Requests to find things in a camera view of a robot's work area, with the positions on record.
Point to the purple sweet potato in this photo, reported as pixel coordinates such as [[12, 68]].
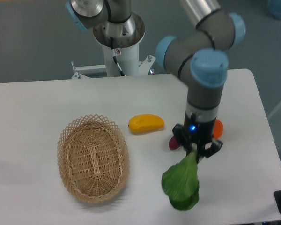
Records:
[[173, 143]]

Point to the orange tangerine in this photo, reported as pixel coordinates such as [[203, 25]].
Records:
[[218, 129]]

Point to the green leafy vegetable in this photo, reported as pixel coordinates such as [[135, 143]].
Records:
[[181, 184]]

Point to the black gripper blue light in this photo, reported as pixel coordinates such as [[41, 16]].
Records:
[[197, 137]]

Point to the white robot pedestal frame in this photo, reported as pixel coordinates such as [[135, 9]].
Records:
[[118, 62]]

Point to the woven wicker basket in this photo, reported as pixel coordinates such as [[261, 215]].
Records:
[[93, 158]]

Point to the blue plastic bag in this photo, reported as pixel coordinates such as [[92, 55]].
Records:
[[274, 8]]

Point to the yellow mango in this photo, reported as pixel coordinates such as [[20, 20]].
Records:
[[145, 123]]

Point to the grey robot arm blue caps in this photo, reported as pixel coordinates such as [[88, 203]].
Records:
[[198, 61]]

